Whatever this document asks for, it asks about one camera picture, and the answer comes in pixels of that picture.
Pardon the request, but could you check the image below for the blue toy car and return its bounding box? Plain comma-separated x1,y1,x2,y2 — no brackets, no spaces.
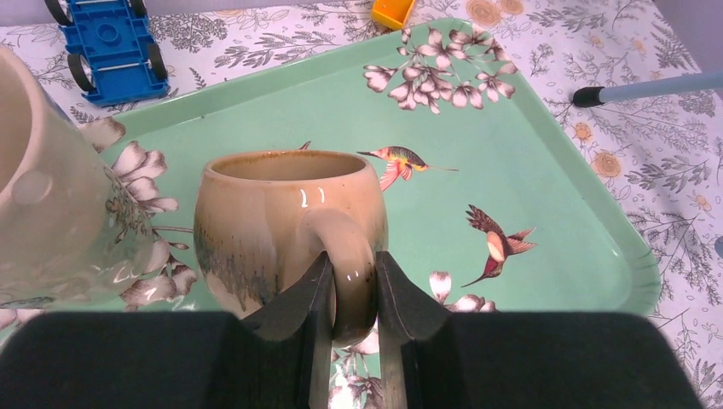
45,0,169,107

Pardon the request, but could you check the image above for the round beige glazed mug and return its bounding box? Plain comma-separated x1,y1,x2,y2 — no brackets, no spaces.
194,150,388,347

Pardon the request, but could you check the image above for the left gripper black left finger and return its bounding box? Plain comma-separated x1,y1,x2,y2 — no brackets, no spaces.
1,253,333,408

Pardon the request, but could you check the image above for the green floral bird tray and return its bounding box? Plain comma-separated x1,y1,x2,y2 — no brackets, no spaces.
1,19,697,408

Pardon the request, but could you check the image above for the light blue tripod stand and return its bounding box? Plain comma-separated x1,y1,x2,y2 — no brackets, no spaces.
571,71,722,108

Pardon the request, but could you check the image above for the beige seahorse print mug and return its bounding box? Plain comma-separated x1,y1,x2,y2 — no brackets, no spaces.
1,48,153,309

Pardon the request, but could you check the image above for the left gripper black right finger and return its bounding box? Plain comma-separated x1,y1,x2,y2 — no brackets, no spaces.
376,251,700,408

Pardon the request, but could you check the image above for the orange toy block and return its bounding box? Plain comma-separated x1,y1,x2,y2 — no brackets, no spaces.
371,0,416,30

